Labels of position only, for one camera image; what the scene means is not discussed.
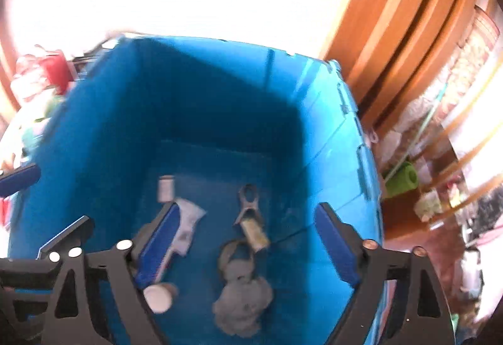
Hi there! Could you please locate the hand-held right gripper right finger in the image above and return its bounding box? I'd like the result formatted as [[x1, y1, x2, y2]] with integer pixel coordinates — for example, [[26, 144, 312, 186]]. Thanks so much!
[[314, 202, 456, 345]]

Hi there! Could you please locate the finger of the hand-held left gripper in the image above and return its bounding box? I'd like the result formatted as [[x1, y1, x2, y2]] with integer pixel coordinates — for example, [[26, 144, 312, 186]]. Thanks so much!
[[0, 216, 96, 287], [0, 163, 42, 198]]

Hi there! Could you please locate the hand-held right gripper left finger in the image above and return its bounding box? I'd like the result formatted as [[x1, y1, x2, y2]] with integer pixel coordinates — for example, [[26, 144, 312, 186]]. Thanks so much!
[[41, 202, 181, 345]]

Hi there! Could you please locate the small white round cap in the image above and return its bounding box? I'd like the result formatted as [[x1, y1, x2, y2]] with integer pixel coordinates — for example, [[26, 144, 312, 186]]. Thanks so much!
[[142, 282, 179, 315]]

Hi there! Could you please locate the small white vial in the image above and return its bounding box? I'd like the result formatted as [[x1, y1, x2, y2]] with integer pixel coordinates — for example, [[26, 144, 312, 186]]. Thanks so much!
[[158, 175, 175, 204]]

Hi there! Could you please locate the small yellowish tube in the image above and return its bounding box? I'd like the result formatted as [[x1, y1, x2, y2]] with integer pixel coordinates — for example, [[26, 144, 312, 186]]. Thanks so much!
[[240, 219, 271, 253]]

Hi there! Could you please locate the grey clothes clip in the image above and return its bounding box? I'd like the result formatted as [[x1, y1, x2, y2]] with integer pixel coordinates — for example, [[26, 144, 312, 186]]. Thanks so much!
[[234, 184, 263, 226]]

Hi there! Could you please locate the grey plush keychain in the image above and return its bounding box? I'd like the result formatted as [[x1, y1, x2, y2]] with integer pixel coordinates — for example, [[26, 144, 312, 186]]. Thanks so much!
[[212, 239, 274, 338]]

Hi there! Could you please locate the blue plastic container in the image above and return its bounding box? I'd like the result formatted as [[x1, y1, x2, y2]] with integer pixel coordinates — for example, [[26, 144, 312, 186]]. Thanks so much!
[[8, 34, 388, 345]]

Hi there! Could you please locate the green rolled mat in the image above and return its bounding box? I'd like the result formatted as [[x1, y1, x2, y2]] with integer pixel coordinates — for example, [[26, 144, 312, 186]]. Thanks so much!
[[383, 161, 418, 199]]

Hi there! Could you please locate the red-dress pig plush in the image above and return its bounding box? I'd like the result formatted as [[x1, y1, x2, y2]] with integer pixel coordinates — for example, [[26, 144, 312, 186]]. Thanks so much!
[[12, 47, 79, 99]]

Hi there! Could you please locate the white plastic bottle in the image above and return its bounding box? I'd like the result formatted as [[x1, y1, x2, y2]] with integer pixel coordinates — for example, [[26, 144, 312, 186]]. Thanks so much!
[[460, 247, 482, 292]]

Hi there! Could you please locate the light green pole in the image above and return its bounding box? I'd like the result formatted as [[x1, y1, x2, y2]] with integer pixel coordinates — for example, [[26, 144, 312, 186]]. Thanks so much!
[[387, 87, 446, 177]]

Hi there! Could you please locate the wooden storage rack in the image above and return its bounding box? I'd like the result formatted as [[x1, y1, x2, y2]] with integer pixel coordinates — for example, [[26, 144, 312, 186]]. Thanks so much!
[[373, 7, 503, 243]]

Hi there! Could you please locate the wooden door frame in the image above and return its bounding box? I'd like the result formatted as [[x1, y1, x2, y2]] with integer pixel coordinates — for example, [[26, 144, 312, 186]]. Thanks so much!
[[320, 0, 484, 133]]

